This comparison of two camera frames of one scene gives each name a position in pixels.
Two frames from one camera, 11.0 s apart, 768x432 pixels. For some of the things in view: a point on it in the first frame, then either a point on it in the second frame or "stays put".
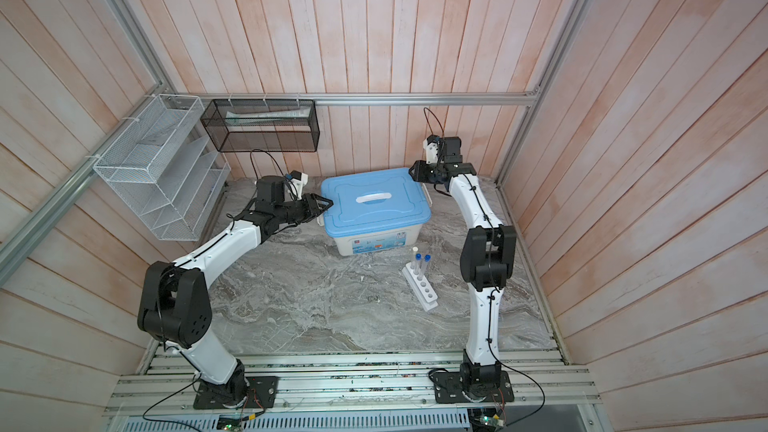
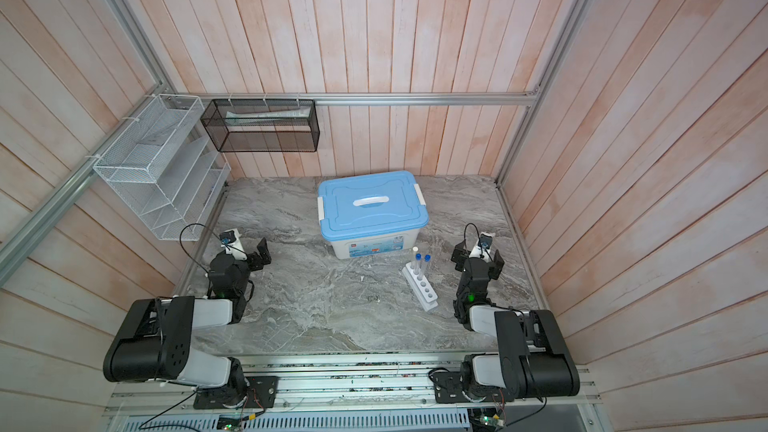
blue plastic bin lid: (374, 201) stays put
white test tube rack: (421, 289) stays put
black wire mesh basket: (262, 125) stays put
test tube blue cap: (418, 258) stays put
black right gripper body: (428, 174) → (492, 271)
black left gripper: (312, 206) → (266, 259)
